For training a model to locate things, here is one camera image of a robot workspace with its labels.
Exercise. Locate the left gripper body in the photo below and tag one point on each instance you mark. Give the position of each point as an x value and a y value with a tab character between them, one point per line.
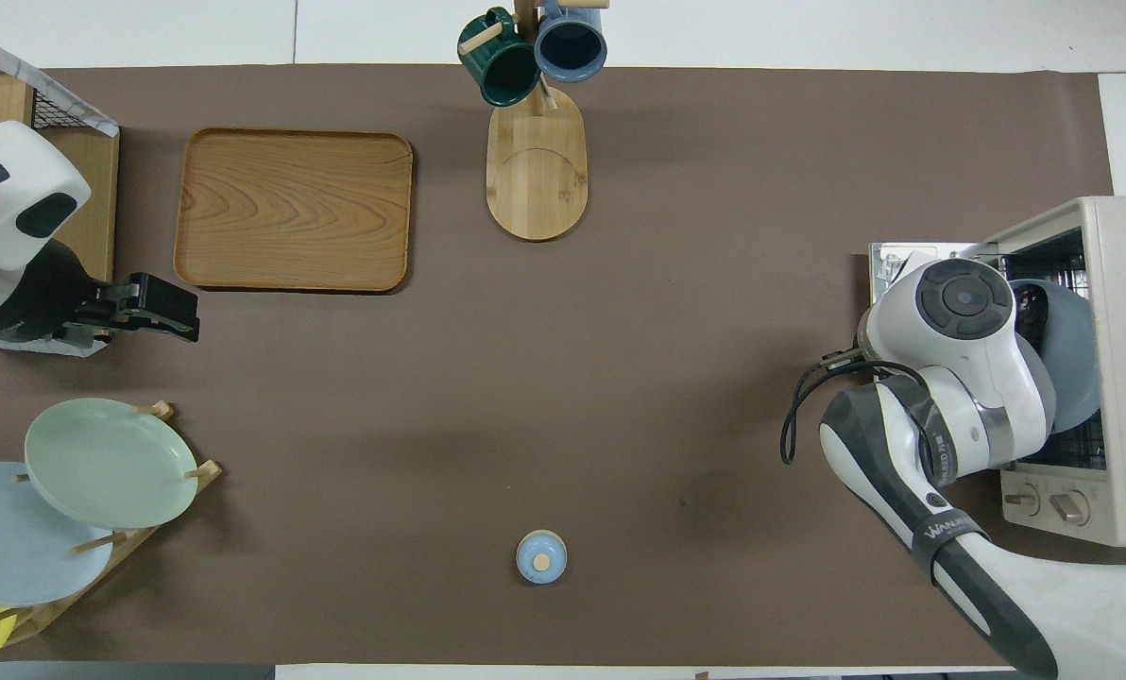
39	302

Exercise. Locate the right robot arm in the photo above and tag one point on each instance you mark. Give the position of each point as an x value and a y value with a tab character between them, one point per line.
960	373

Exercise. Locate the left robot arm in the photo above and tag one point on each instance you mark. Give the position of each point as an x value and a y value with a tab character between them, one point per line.
10	184

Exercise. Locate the dark purple eggplant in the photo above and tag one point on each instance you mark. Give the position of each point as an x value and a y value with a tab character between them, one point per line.
1030	312

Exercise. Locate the pale green plate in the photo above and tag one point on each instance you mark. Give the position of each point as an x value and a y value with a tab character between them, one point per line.
110	463

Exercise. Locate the light blue plate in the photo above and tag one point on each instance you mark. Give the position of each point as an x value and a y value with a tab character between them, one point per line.
25	543

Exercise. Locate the wooden plate rack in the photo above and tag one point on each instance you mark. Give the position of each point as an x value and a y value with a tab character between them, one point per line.
124	552

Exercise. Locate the wooden tray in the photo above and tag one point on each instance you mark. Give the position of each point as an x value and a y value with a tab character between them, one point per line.
294	210

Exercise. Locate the wooden mug stand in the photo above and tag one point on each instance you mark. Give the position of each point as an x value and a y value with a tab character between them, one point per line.
537	175

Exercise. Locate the dark green mug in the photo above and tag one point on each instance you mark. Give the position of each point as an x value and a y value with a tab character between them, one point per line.
502	66

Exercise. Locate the small blue lidded jar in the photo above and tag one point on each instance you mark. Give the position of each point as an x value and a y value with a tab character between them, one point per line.
541	557

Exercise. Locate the blue mug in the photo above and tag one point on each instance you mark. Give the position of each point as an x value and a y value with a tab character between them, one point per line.
571	45

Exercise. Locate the grey plate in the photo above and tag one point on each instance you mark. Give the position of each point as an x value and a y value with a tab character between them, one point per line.
1073	359

